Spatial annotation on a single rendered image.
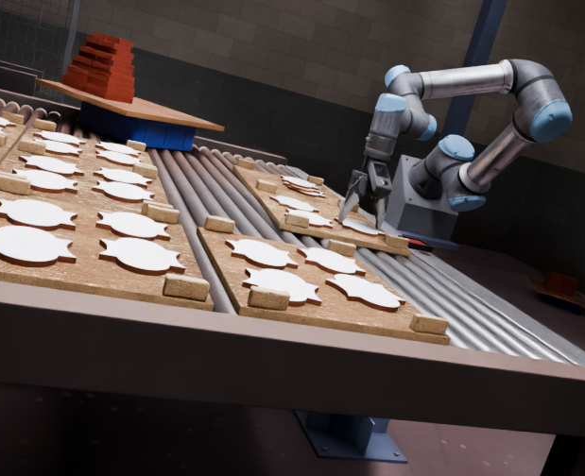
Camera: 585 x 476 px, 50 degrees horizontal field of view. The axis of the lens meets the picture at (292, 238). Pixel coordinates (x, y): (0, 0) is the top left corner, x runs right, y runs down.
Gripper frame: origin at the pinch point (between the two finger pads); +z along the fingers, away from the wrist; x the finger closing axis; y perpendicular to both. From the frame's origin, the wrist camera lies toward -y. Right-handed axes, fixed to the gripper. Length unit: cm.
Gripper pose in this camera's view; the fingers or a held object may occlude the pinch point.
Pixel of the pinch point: (359, 226)
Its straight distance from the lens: 171.7
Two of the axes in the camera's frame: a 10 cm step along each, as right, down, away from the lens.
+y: -2.3, -2.5, 9.4
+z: -2.6, 9.5, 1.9
